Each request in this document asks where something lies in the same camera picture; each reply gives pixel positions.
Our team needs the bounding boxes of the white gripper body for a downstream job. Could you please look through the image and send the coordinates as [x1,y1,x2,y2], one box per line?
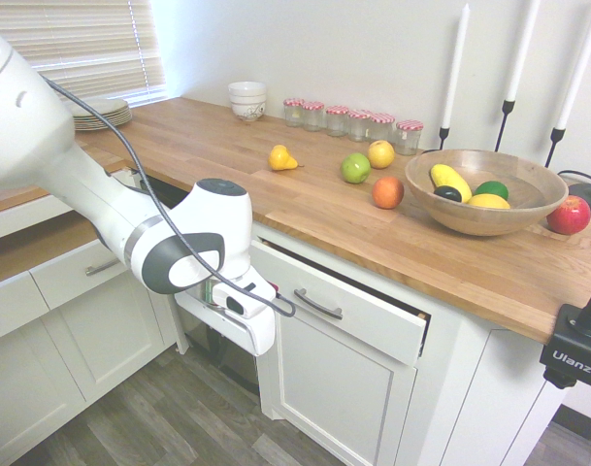
[175,269,278,359]

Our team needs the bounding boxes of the white wooden drawer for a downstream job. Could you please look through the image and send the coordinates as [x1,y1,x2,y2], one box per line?
[248,236,432,369]

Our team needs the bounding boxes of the white cabinet door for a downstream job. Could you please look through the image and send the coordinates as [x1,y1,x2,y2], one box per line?
[254,310,419,466]

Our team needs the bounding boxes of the white low cabinet unit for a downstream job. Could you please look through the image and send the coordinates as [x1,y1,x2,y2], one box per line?
[0,164,181,466]

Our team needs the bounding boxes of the yellow lemon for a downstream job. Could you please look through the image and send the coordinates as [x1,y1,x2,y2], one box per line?
[467,192,511,211]
[268,144,301,173]

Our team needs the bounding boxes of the green apple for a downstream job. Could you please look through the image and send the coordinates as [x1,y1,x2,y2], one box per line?
[341,152,373,184]

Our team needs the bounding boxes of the orange fruit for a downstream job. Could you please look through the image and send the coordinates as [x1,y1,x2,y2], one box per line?
[371,176,406,210]

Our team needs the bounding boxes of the yellow apple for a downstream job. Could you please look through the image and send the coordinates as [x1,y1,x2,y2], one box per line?
[367,140,396,170]

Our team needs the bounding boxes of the glass jar checkered red lid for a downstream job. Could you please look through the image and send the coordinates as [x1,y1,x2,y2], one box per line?
[395,119,425,157]
[301,100,326,133]
[346,109,372,144]
[324,105,350,138]
[282,97,307,129]
[367,112,398,145]

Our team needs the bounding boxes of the white ceramic bowl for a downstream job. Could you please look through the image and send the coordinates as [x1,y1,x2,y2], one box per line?
[229,99,268,123]
[227,81,268,106]

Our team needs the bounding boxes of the white kitchen cabinet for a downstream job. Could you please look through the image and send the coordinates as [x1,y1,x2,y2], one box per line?
[248,220,571,466]

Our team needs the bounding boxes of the yellow banana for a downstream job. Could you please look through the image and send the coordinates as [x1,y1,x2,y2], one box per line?
[429,163,473,205]

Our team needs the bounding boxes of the white plate stack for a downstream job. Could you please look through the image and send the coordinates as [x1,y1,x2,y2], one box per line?
[70,96,133,132]

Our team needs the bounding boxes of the large wooden bowl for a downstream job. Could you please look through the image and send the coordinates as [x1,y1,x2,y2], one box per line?
[404,149,570,238]

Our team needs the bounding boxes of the green lime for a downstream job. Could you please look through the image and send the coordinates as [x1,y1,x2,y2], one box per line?
[473,180,510,201]

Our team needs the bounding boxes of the white window blinds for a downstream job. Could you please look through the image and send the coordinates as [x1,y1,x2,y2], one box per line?
[0,0,167,106]

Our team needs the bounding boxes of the tall white candle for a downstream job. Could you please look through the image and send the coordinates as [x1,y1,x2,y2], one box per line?
[555,0,591,131]
[505,0,542,103]
[442,2,472,130]

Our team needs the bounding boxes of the red apple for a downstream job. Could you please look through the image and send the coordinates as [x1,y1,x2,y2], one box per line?
[546,194,591,236]

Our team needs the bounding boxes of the silver drawer bar handle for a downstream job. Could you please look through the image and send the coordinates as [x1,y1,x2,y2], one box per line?
[292,287,345,321]

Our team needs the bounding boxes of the silver cabinet bar handle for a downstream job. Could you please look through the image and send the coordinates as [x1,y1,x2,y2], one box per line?
[84,258,120,279]

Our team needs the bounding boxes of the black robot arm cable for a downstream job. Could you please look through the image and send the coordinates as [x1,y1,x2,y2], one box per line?
[36,76,297,320]

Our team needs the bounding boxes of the black clamp camera stand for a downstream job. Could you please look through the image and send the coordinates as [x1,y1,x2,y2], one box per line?
[539,271,591,390]

